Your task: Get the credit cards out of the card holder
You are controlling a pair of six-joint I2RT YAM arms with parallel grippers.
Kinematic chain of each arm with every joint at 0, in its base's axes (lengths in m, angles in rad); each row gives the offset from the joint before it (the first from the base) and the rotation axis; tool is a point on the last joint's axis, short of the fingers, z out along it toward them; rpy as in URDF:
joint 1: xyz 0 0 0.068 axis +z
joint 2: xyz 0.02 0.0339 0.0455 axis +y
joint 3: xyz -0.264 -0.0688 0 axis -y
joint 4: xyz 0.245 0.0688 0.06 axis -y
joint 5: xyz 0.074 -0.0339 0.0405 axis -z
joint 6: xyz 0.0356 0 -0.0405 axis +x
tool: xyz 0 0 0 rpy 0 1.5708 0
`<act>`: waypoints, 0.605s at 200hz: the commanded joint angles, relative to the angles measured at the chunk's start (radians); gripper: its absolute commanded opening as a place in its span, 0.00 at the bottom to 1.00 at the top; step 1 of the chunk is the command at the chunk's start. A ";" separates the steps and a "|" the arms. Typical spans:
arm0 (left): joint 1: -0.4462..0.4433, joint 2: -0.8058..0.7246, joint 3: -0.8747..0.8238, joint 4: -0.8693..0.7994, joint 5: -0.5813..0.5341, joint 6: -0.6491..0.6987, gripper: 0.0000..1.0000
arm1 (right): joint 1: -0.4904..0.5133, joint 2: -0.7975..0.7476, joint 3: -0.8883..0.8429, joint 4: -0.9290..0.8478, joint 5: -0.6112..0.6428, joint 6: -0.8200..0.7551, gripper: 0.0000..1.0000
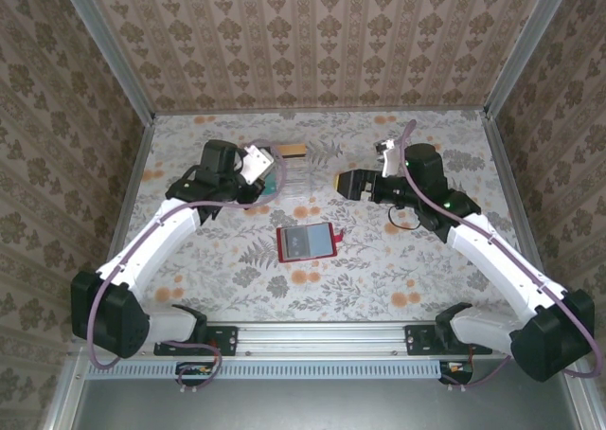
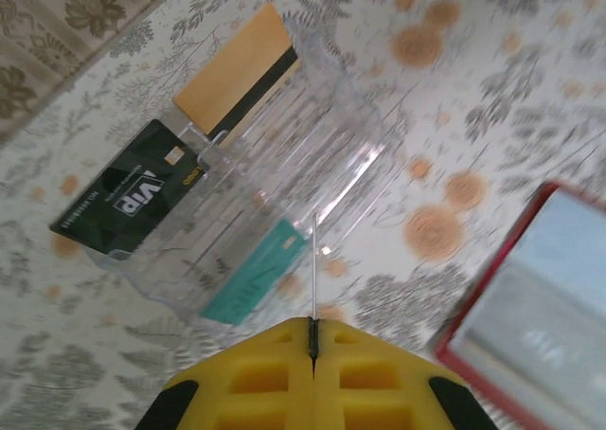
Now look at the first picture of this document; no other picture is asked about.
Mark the teal card with dark stripe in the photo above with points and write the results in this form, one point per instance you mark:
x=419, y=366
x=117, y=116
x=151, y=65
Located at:
x=271, y=189

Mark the red card holder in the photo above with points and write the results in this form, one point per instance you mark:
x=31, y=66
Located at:
x=279, y=245

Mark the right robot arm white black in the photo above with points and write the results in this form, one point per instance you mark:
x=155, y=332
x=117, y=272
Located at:
x=497, y=255

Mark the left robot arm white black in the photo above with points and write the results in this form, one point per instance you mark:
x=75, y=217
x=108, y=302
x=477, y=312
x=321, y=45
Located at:
x=142, y=250

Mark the clear acrylic card organizer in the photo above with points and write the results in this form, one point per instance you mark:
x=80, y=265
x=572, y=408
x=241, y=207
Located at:
x=296, y=184

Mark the gold card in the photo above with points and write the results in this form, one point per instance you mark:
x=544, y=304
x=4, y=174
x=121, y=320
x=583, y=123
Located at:
x=293, y=150

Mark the light blue card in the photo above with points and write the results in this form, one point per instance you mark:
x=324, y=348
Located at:
x=321, y=239

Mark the dark card with white print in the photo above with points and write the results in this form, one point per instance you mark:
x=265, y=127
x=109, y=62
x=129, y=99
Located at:
x=294, y=243

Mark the grey metal sheet panel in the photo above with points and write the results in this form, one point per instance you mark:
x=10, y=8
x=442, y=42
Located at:
x=322, y=406

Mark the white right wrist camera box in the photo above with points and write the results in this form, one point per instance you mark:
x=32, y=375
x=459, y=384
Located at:
x=390, y=160

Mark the aluminium table end rail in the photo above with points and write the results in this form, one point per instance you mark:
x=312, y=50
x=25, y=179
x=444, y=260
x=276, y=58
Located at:
x=435, y=111

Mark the aluminium table side rail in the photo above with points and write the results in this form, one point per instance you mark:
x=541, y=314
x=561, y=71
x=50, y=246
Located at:
x=140, y=155
x=504, y=165

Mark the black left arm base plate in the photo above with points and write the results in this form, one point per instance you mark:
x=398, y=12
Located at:
x=222, y=340

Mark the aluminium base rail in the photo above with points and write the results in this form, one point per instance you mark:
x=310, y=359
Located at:
x=322, y=337

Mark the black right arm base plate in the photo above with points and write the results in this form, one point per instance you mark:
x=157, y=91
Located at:
x=419, y=340

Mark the aluminium frame post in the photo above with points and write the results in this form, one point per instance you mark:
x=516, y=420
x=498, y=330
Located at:
x=525, y=46
x=110, y=51

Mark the aluminium lower frame bar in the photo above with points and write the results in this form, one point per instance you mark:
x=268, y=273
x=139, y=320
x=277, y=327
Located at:
x=71, y=382
x=584, y=401

